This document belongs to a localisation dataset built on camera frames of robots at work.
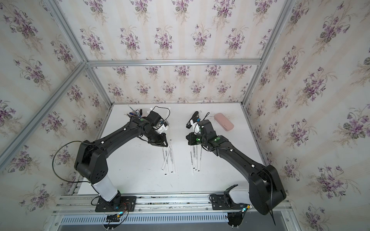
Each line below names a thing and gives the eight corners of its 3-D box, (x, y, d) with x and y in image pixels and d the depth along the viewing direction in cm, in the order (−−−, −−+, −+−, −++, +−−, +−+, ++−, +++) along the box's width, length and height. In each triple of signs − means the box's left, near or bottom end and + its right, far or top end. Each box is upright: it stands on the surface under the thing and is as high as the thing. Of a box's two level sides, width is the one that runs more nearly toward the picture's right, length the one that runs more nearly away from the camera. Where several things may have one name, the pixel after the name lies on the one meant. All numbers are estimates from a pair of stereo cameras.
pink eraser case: (227, 132, 105) (228, 129, 102) (213, 117, 114) (213, 114, 112) (234, 128, 107) (235, 126, 105) (219, 114, 117) (220, 111, 114)
